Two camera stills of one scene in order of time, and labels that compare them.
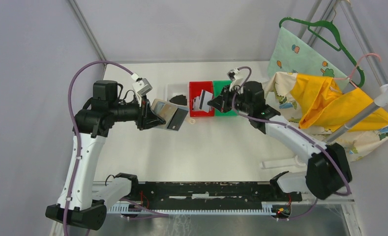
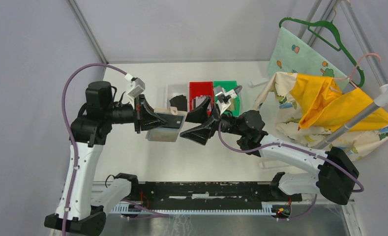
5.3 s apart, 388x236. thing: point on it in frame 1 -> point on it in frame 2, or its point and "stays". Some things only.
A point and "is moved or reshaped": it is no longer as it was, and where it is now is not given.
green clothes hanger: (332, 25) stays
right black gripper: (222, 102) -> (202, 132)
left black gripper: (147, 118) stays
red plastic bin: (195, 89) stays
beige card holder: (173, 114) is moved or reshaped
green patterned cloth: (292, 53) stays
